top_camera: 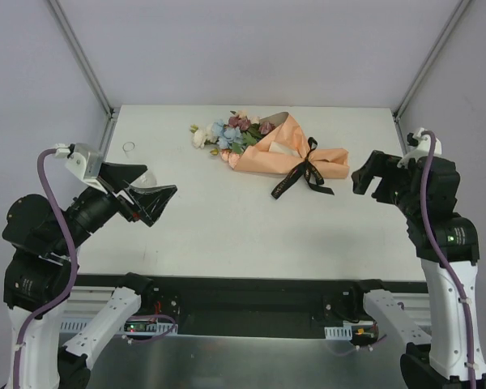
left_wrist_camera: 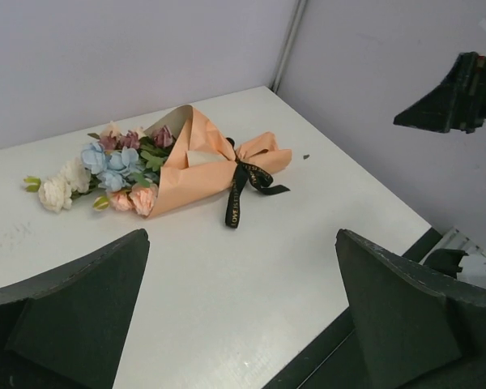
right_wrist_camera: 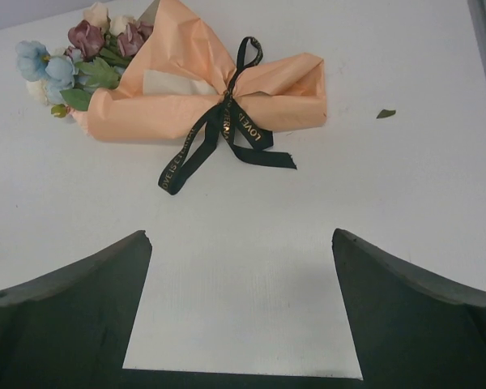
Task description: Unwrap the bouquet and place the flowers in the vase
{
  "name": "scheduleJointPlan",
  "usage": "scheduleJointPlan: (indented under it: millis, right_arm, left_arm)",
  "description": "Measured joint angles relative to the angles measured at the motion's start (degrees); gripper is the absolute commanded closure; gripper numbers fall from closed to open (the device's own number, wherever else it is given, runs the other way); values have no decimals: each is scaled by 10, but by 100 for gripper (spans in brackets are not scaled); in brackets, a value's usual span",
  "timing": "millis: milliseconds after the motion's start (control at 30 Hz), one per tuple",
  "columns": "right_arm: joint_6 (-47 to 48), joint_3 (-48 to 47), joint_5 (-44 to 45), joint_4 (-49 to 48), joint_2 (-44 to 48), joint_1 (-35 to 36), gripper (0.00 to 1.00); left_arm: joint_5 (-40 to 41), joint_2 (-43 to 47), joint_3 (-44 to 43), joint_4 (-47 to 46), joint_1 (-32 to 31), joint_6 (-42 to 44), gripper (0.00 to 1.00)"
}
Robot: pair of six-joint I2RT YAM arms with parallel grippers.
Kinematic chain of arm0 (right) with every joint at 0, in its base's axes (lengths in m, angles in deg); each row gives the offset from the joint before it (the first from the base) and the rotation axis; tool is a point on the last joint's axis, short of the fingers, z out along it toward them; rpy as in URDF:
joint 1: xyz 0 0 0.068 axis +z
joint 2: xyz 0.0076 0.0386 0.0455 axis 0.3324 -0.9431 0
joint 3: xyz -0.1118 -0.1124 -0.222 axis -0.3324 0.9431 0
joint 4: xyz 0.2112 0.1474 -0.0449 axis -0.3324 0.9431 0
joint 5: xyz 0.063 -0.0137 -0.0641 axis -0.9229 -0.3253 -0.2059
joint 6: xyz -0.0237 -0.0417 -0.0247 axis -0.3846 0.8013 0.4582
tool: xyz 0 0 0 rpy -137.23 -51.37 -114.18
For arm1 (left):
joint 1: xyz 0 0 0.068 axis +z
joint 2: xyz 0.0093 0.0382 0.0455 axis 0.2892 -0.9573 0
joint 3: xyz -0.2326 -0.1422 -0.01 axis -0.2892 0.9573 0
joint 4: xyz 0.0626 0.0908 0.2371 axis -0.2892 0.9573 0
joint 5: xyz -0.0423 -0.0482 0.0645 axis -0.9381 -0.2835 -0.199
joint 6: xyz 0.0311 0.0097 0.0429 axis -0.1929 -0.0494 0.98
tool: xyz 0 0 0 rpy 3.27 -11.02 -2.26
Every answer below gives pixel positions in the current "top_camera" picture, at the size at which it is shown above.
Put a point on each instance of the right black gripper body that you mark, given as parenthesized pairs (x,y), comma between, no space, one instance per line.
(387,178)

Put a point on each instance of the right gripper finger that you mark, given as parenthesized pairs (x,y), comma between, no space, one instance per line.
(361,180)
(375,165)

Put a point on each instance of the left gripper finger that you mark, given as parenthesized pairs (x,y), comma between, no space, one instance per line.
(117,177)
(149,203)

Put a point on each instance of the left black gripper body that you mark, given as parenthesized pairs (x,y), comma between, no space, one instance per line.
(119,198)

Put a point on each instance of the black ribbon gold lettering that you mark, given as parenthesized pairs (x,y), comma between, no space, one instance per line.
(306,170)

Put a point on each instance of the orange wrapping paper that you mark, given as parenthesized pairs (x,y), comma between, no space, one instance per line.
(279,145)

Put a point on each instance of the artificial flower bunch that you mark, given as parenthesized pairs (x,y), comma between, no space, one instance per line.
(231,138)

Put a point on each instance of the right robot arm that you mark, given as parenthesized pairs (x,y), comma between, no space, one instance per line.
(448,248)

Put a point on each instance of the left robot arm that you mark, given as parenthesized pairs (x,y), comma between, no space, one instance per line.
(43,271)

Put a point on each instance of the clear glass vase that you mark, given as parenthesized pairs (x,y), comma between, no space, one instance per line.
(136,156)

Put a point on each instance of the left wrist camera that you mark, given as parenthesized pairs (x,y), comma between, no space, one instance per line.
(83,161)

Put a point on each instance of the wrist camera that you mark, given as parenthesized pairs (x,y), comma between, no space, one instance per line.
(421,143)
(83,161)

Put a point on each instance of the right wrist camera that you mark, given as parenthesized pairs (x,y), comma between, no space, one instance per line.
(421,143)

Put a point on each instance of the front aluminium rail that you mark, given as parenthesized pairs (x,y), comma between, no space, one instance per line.
(256,313)

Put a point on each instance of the left aluminium frame post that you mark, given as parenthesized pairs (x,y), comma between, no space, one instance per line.
(63,23)

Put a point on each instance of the aluminium frame post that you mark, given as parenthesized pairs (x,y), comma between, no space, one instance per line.
(63,23)
(439,44)

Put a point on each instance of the right aluminium frame post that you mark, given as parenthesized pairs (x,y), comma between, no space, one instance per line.
(439,44)

